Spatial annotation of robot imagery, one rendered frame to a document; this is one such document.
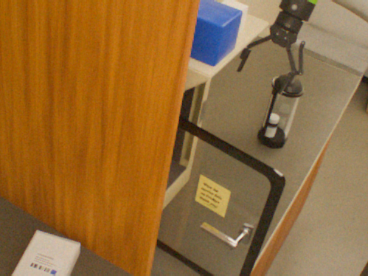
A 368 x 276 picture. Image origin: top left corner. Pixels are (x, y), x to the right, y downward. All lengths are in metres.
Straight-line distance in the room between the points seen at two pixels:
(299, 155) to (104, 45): 1.00
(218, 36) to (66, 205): 0.59
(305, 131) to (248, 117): 0.21
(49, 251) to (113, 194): 0.25
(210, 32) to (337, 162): 2.54
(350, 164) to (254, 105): 1.60
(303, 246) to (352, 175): 0.75
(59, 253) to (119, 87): 0.49
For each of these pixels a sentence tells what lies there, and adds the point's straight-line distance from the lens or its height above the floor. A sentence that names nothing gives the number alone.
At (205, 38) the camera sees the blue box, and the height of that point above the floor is 1.56.
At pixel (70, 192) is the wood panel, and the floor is 1.11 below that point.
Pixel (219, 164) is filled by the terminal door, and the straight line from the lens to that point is 1.11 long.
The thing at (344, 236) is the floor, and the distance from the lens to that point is 3.04.
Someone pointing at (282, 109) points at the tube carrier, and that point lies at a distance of 1.76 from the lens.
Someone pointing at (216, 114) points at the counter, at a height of 0.94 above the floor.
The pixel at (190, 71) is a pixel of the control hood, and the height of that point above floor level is 1.50.
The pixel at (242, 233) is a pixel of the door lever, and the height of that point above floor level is 1.21.
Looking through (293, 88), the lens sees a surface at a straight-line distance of 1.73.
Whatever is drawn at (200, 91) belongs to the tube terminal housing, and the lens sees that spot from 1.47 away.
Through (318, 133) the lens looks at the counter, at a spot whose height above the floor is 0.94.
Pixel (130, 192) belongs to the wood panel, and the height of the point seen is 1.21.
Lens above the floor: 2.05
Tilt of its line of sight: 38 degrees down
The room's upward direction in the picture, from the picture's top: 10 degrees clockwise
